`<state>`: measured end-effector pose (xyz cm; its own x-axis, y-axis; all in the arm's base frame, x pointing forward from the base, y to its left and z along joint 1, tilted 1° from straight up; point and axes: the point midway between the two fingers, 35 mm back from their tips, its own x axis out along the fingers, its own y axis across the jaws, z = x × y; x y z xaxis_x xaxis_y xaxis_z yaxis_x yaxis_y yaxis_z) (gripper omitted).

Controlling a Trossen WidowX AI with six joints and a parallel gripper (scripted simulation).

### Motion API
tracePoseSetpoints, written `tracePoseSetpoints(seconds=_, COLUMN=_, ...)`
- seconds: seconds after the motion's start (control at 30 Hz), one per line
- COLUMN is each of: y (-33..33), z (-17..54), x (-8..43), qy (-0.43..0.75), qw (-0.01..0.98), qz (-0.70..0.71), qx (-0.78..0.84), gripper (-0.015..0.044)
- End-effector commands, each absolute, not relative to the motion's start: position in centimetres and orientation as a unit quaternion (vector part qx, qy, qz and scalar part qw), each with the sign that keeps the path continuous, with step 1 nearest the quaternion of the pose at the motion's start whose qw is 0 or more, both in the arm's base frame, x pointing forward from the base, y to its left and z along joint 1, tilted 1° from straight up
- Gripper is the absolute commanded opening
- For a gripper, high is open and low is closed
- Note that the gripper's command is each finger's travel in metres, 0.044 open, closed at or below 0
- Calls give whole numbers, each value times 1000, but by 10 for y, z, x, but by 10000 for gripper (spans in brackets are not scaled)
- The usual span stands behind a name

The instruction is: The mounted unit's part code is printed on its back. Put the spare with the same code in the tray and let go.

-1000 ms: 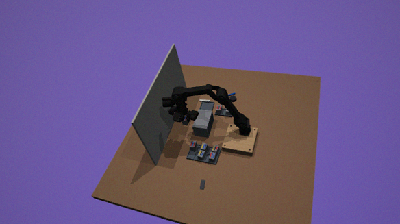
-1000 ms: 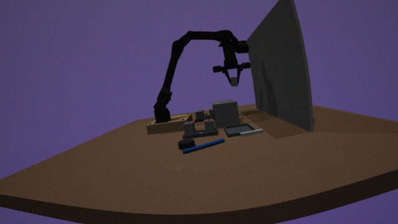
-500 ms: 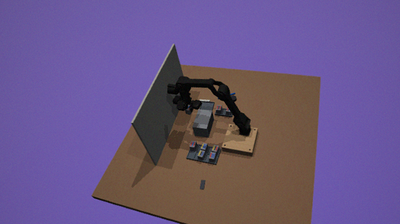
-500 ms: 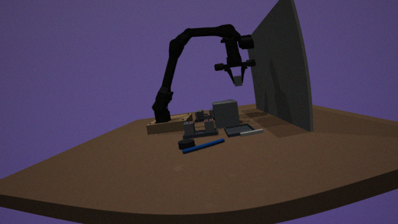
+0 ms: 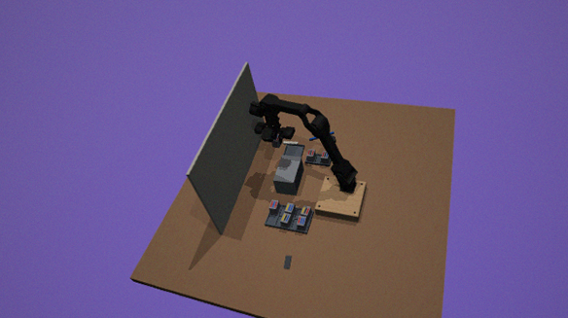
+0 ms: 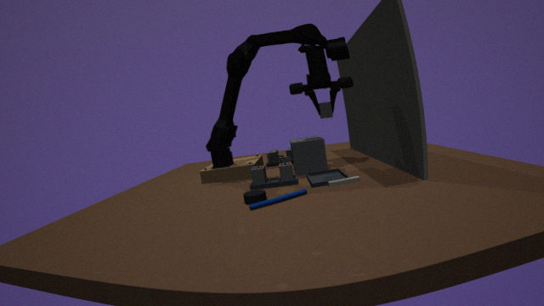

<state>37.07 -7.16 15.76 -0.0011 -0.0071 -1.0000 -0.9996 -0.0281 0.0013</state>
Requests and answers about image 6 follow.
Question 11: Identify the blue cylindrical rod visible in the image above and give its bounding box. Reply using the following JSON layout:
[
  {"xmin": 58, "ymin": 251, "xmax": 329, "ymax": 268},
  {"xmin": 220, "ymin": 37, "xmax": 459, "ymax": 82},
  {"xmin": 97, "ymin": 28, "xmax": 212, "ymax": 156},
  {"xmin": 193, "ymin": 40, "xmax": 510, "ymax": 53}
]
[{"xmin": 249, "ymin": 189, "xmax": 307, "ymax": 210}]

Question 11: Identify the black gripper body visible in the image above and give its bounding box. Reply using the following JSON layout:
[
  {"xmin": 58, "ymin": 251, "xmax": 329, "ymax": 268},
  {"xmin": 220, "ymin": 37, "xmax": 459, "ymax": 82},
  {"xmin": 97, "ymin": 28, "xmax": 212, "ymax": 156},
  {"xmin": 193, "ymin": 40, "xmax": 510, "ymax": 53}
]
[{"xmin": 289, "ymin": 61, "xmax": 354, "ymax": 94}]

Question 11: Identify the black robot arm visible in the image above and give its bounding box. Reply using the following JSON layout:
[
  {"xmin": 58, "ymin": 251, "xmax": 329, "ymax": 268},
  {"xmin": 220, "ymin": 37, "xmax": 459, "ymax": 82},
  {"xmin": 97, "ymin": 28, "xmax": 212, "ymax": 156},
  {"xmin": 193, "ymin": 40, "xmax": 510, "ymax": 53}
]
[{"xmin": 206, "ymin": 24, "xmax": 349, "ymax": 168}]

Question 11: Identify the black short cylinder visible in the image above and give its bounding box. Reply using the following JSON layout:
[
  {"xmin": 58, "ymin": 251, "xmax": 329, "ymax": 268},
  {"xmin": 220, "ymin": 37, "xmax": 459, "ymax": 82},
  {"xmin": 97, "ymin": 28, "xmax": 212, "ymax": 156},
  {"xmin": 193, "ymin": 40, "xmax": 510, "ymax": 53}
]
[{"xmin": 244, "ymin": 190, "xmax": 267, "ymax": 205}]

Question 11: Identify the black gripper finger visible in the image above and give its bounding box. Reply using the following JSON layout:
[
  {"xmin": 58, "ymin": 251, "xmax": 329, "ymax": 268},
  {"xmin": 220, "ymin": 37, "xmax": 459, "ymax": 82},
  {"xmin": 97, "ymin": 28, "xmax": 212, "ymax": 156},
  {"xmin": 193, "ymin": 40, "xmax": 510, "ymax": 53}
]
[
  {"xmin": 305, "ymin": 91, "xmax": 320, "ymax": 115},
  {"xmin": 330, "ymin": 88, "xmax": 341, "ymax": 114}
]

